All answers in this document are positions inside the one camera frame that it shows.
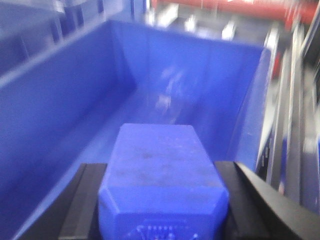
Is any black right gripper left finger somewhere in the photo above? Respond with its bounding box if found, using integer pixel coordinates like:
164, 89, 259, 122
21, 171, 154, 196
58, 163, 107, 240

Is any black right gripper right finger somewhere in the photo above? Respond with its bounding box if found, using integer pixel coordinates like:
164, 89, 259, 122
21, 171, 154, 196
214, 161, 320, 240

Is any blue bottle-shaped part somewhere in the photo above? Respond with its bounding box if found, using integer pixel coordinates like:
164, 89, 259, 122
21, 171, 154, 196
98, 123, 229, 240

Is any grey right shelf rack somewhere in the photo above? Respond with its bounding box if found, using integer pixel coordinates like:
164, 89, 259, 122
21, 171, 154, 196
256, 25, 320, 214

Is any large blue bin upper shelf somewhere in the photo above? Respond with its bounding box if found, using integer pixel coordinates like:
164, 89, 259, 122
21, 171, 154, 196
0, 0, 104, 79

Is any blue bin upper right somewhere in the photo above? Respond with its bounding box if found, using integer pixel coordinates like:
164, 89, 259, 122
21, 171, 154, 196
0, 19, 271, 240

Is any red beam in background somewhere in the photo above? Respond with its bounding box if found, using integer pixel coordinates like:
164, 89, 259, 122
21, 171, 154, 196
167, 0, 318, 29

